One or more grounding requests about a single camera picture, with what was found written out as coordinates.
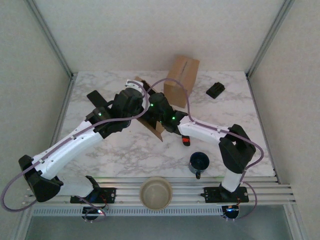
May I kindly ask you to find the dark blue mug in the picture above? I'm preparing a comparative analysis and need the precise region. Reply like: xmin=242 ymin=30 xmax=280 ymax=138
xmin=188 ymin=151 xmax=211 ymax=180

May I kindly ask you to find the brown cardboard express box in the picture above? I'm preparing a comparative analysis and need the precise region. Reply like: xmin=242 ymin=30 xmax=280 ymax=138
xmin=163 ymin=55 xmax=201 ymax=109
xmin=133 ymin=76 xmax=166 ymax=143

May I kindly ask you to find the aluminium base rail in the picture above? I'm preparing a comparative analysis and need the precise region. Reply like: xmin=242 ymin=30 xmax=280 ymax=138
xmin=21 ymin=176 xmax=296 ymax=208

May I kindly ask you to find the aluminium frame post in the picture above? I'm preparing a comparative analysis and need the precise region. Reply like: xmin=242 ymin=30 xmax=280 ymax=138
xmin=24 ymin=0 xmax=75 ymax=78
xmin=245 ymin=0 xmax=296 ymax=79

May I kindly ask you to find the white slotted cable duct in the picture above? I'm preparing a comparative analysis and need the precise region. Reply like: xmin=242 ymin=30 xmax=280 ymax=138
xmin=32 ymin=206 xmax=224 ymax=217

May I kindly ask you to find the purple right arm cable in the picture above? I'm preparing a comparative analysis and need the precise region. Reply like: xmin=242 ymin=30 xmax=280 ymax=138
xmin=146 ymin=77 xmax=265 ymax=221

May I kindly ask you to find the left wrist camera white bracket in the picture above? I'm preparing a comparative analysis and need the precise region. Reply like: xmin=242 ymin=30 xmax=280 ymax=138
xmin=124 ymin=79 xmax=146 ymax=92

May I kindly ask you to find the black folding phone stand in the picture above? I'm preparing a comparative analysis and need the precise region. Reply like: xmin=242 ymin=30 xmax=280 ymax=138
xmin=206 ymin=81 xmax=227 ymax=99

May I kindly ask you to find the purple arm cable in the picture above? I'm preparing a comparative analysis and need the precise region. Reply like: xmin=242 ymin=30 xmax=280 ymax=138
xmin=0 ymin=79 xmax=148 ymax=223
xmin=146 ymin=77 xmax=265 ymax=221

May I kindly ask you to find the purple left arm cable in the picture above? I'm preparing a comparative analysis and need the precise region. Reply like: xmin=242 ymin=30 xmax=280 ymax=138
xmin=0 ymin=79 xmax=148 ymax=223

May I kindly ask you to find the black base electronics module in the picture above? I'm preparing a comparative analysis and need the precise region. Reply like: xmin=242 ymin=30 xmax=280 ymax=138
xmin=81 ymin=206 xmax=107 ymax=224
xmin=221 ymin=204 xmax=241 ymax=222

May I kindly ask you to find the beige bowl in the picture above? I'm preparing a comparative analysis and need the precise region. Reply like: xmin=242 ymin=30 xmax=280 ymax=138
xmin=138 ymin=176 xmax=174 ymax=211

